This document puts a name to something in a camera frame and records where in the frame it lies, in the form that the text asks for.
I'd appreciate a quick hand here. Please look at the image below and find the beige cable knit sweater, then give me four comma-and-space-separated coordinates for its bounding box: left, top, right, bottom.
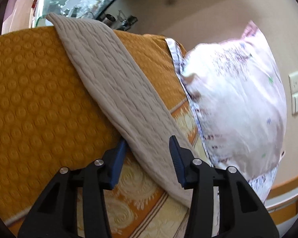
47, 13, 192, 207

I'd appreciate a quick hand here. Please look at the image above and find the yellow orange patterned bedspread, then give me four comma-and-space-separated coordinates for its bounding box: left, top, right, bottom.
0, 26, 214, 238

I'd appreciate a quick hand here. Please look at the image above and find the pink floral left pillow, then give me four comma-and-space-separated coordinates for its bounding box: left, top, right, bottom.
166, 22, 287, 200

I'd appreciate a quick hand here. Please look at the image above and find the white wall switch panel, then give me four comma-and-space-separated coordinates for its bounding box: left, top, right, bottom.
288, 71, 298, 115

